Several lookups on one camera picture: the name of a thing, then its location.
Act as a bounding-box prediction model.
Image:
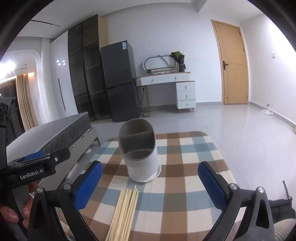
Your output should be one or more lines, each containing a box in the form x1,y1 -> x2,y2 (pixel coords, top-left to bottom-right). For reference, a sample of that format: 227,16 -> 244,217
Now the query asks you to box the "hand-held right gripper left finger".
29,160 -> 107,241

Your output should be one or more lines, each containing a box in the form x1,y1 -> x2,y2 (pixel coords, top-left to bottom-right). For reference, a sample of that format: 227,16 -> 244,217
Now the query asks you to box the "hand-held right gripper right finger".
198,161 -> 275,241

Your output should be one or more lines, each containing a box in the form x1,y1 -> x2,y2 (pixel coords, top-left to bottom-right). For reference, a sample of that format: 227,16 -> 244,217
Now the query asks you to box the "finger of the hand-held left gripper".
45,148 -> 71,164
7,151 -> 47,165

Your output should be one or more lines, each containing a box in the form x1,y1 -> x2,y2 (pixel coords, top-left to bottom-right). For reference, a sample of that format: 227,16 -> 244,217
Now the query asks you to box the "bundle of wooden chopsticks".
105,185 -> 139,241

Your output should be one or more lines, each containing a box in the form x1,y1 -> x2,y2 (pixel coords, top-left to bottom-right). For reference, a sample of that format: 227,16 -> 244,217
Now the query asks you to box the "white grey utensil holder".
118,118 -> 162,183

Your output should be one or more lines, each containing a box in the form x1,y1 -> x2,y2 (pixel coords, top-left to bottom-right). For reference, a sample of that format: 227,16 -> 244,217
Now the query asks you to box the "person's left hand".
0,181 -> 40,230

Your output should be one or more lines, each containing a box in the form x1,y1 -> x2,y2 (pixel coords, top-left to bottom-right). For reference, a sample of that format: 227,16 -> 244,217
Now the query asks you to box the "grey quilted mattress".
6,112 -> 92,160

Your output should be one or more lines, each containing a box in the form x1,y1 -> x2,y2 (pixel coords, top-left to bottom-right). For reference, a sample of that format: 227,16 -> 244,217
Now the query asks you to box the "checked tablecloth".
59,131 -> 245,241

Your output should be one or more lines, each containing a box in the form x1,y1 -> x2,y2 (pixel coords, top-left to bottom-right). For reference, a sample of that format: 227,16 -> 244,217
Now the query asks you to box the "beige curtain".
15,72 -> 39,130

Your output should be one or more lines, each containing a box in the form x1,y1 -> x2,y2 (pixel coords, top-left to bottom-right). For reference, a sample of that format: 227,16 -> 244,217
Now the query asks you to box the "white glossy wardrobe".
50,30 -> 78,124

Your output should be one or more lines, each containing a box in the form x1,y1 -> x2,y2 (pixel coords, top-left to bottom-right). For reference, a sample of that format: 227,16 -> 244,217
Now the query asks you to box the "dark glass window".
0,77 -> 25,139

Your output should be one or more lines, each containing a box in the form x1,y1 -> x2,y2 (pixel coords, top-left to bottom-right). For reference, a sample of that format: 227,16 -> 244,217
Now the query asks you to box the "black fabric item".
269,181 -> 296,223

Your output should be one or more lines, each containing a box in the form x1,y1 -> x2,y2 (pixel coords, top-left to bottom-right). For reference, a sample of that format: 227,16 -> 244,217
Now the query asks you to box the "beige ribbed cloth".
274,218 -> 296,241

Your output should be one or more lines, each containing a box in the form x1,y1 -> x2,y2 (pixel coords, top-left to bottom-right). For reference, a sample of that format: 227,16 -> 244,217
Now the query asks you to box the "dark glass cabinet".
68,14 -> 114,122

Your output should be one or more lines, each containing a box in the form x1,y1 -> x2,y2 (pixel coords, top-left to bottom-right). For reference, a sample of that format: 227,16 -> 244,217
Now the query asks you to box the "dark grey fridge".
100,40 -> 142,122

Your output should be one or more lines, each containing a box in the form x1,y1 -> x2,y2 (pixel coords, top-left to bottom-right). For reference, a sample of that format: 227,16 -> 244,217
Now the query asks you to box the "wooden door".
211,19 -> 250,105

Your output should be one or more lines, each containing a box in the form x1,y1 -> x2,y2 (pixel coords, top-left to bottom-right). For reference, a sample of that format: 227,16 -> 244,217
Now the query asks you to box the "white vanity desk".
135,71 -> 196,117

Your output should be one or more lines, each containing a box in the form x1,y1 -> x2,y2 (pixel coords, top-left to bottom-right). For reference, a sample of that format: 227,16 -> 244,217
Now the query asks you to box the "black wrapped green bouquet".
171,51 -> 187,73

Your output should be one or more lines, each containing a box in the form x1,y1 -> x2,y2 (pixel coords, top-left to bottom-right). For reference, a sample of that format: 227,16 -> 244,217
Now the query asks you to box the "oval vanity mirror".
144,54 -> 176,75

